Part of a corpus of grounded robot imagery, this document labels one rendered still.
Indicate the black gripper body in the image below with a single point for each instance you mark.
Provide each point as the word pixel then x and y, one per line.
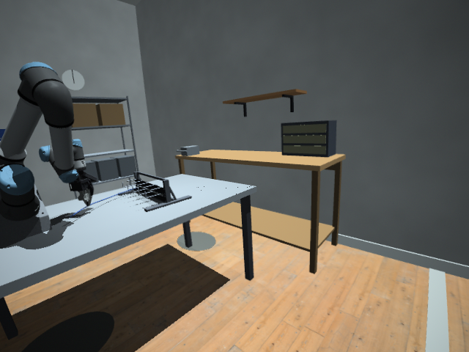
pixel 82 183

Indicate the black network patch panel rack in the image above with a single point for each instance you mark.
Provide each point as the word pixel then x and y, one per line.
pixel 162 194

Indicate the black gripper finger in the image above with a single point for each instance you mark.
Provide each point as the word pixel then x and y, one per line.
pixel 89 193
pixel 81 197

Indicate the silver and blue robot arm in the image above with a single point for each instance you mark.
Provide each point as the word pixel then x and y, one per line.
pixel 40 83

